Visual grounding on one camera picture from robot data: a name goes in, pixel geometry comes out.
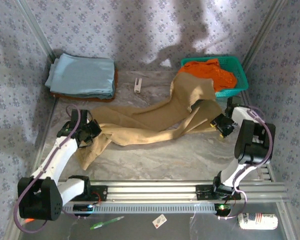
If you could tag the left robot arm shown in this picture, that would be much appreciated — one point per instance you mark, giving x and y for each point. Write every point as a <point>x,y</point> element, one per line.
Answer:
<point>62,155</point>

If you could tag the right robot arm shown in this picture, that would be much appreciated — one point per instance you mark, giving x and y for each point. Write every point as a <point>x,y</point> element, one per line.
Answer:
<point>252,145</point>

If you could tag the white and red card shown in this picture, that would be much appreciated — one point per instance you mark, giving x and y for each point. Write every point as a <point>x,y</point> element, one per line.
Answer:
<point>159,220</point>

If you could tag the aluminium frame post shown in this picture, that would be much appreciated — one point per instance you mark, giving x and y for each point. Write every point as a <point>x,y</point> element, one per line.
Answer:
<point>264,27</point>
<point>35,27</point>

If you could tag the teal plastic basket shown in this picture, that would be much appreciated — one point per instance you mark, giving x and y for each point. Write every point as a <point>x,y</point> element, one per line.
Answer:
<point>241,75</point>

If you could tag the black controller with green light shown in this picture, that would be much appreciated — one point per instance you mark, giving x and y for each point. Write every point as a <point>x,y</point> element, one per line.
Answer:
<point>222,209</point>
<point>82,209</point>

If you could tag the orange trousers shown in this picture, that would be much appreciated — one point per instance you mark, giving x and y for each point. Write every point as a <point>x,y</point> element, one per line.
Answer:
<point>222,75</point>

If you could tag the beige trousers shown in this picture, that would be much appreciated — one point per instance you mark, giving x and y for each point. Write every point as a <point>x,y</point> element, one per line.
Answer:
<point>150,117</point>

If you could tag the small white plastic clip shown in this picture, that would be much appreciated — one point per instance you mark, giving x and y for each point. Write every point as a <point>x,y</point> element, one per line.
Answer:
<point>137,86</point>

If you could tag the green pen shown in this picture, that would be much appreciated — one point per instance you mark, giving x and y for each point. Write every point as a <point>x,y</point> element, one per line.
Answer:
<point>107,222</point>

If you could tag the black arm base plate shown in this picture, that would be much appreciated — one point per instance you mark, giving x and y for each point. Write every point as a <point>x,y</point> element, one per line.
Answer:
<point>98,192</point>
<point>205,192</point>

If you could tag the white can with flag print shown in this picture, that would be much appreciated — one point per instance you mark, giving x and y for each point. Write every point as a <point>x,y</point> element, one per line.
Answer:
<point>260,221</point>

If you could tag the light blue folded trousers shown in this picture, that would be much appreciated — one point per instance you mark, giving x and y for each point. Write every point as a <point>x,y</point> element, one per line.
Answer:
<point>82,75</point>

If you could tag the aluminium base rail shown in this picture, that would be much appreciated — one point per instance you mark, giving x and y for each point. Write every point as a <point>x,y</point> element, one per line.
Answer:
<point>152,192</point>

